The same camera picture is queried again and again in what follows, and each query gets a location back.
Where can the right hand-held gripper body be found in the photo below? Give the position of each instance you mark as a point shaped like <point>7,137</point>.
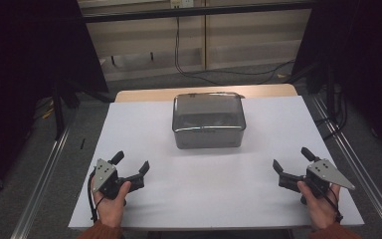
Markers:
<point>316,181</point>

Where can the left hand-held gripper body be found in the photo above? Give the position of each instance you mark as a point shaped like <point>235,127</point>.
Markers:
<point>107,181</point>

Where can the person's left hand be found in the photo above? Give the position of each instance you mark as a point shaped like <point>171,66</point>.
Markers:
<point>111,209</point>

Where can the person's right hand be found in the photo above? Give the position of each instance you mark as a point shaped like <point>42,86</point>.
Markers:
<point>320,210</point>

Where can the small black floor piece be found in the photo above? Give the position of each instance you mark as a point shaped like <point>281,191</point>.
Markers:
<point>83,143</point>

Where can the white board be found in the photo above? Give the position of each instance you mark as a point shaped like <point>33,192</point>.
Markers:
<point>185,186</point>

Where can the wooden table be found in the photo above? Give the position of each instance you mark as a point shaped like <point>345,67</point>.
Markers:
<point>146,94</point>

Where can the black metal stand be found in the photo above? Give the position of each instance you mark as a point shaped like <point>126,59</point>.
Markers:
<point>59,109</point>

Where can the black curtain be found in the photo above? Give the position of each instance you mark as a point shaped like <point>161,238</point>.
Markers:
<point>361,49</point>
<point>30,66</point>

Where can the black horizontal bar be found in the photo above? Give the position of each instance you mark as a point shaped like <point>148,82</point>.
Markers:
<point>195,11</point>

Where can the metal floor rail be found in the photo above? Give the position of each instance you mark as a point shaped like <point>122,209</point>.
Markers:
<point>43,176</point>
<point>361,166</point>

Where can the white wall outlet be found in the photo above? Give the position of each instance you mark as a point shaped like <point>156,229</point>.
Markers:
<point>181,3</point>

